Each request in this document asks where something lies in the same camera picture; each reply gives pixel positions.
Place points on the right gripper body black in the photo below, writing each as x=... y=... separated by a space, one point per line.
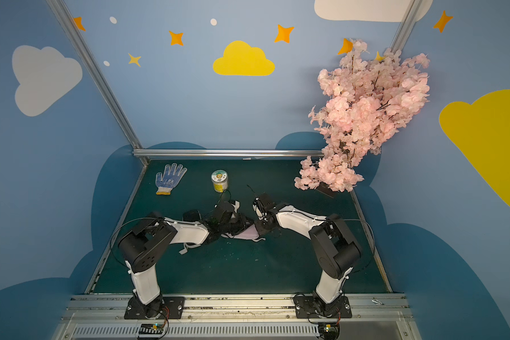
x=263 y=220

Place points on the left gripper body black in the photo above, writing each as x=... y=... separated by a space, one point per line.
x=236 y=222

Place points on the black grey zippered umbrella case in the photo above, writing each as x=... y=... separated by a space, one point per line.
x=193 y=235

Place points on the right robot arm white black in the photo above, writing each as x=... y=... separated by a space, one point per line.
x=336 y=248

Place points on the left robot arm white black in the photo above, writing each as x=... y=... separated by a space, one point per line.
x=144 y=245

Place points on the yellow jar with green lid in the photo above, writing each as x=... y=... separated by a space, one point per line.
x=220 y=180

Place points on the white blue dotted work glove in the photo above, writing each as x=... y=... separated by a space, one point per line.
x=169 y=178

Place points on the small circuit board right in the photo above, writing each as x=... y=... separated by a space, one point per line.
x=328 y=331

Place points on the small circuit board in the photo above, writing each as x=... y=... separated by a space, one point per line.
x=328 y=331
x=151 y=331

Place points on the small circuit board left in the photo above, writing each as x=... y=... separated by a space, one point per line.
x=151 y=331

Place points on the pink artificial cherry blossom branch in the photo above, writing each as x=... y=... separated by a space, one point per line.
x=369 y=102

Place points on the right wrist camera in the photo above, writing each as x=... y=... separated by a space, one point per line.
x=263 y=204

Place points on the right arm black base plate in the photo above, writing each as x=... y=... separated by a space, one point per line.
x=312 y=307

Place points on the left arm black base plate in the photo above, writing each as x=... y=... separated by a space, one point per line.
x=162 y=308

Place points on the aluminium mounting rail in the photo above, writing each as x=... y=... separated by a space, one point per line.
x=250 y=316

